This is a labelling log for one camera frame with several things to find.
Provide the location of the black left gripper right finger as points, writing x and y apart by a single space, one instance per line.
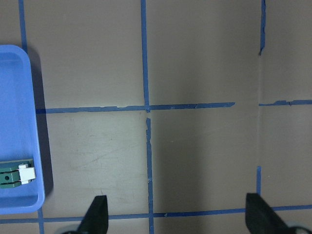
261 219

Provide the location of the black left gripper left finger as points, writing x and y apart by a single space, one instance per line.
95 220

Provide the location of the blue plastic tray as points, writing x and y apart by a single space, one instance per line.
19 140

